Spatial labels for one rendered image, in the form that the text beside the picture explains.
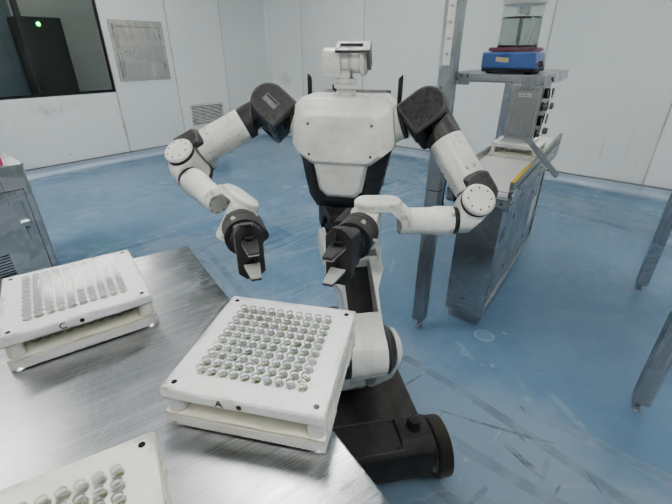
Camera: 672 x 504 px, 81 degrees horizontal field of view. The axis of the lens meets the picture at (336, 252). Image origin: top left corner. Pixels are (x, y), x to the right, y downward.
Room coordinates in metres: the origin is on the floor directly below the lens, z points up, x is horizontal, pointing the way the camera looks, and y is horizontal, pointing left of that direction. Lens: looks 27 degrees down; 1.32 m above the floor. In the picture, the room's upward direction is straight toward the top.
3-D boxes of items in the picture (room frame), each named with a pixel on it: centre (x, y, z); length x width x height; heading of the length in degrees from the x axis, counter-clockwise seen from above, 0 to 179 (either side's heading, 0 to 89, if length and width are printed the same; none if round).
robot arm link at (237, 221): (0.77, 0.20, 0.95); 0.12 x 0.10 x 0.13; 20
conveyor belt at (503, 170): (2.20, -1.00, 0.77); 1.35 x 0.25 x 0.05; 145
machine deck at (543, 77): (1.90, -0.77, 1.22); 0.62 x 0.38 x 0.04; 145
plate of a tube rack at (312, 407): (0.50, 0.11, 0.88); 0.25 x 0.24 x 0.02; 168
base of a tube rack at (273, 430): (0.50, 0.11, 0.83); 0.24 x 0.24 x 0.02; 78
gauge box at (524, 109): (1.65, -0.77, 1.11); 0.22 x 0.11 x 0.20; 145
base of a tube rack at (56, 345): (0.68, 0.53, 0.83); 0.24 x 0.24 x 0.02; 35
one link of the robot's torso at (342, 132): (1.17, -0.04, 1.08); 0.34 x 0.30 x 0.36; 77
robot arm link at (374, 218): (0.87, -0.05, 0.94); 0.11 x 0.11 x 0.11; 69
